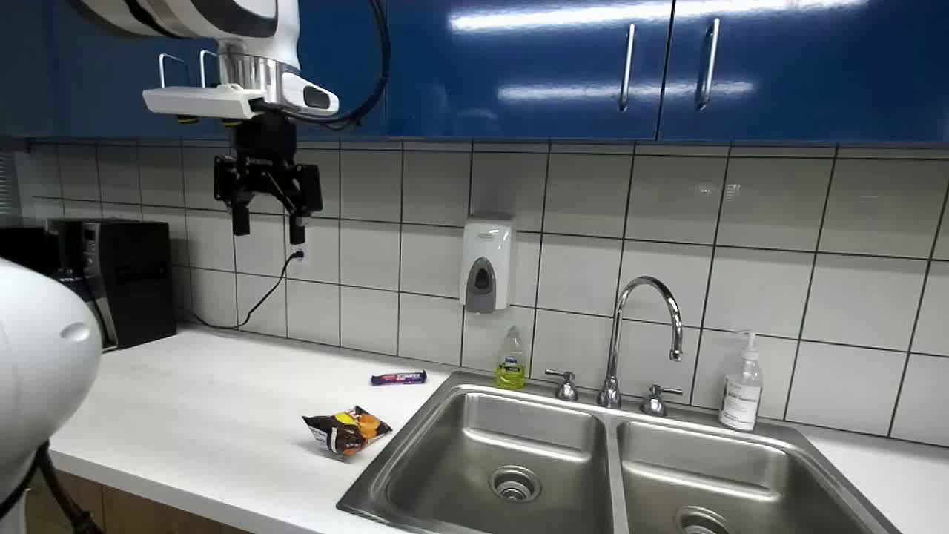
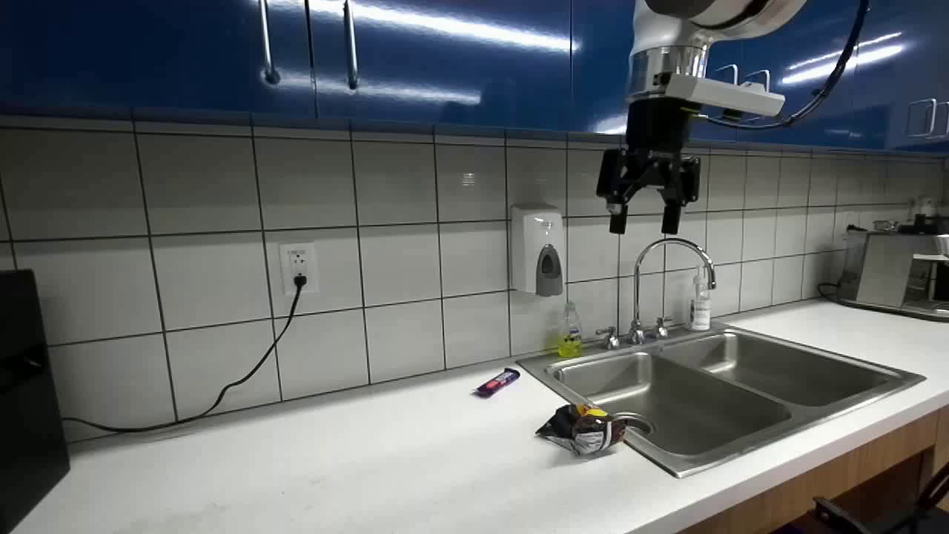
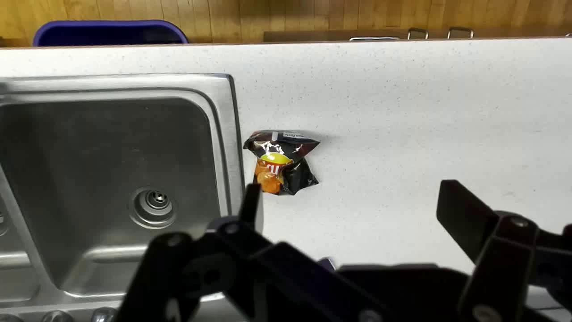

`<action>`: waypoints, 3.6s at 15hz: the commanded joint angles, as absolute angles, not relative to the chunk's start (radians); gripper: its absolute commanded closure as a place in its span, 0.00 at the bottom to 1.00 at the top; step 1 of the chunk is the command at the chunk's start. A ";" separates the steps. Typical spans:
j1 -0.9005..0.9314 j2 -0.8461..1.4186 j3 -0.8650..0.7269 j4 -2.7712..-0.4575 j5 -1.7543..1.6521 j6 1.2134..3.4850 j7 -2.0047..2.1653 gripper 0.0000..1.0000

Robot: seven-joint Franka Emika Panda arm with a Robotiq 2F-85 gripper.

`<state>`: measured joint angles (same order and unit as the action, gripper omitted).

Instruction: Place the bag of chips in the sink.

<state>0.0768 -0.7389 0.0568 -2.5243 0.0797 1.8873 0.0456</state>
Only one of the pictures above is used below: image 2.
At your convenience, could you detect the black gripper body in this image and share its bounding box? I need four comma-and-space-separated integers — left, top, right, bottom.
592, 98, 705, 208

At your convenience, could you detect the black chips bag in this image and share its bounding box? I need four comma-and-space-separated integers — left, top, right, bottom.
534, 400, 635, 460

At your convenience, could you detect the stainless steel double sink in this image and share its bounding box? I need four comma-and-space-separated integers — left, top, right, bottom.
516, 322, 927, 481

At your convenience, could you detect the chrome gooseneck faucet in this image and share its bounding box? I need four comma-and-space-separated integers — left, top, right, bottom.
629, 233, 721, 345

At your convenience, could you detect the blue glossy cabinet door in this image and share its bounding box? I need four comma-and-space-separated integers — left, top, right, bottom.
0, 0, 313, 127
568, 0, 752, 142
883, 23, 949, 158
740, 0, 895, 153
304, 0, 577, 139

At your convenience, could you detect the white pump soap bottle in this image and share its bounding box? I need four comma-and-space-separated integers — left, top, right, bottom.
687, 269, 718, 334

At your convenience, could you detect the green dish soap bottle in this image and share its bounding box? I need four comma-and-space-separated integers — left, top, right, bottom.
543, 299, 586, 363

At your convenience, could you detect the purple candy bar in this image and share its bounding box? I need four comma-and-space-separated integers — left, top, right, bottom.
470, 364, 525, 400

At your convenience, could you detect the silver toaster oven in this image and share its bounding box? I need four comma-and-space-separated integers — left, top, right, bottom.
837, 217, 949, 322

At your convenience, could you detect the wooden base cabinet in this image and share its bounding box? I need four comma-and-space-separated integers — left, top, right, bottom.
680, 406, 949, 534

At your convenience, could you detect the black chair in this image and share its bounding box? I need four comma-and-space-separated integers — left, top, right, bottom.
810, 460, 949, 534

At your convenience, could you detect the black countertop appliance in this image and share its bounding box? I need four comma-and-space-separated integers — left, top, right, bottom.
0, 268, 73, 534

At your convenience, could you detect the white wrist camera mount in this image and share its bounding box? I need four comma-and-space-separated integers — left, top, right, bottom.
662, 75, 789, 122

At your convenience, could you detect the wall soap dispenser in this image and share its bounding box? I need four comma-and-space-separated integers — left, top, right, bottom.
508, 205, 568, 299

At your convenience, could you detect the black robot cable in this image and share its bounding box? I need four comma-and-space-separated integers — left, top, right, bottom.
703, 0, 875, 134

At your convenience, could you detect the white wall power outlet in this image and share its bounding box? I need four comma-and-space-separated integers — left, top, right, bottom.
278, 244, 319, 291

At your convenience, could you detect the black power cord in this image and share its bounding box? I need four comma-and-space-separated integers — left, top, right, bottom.
58, 272, 310, 438

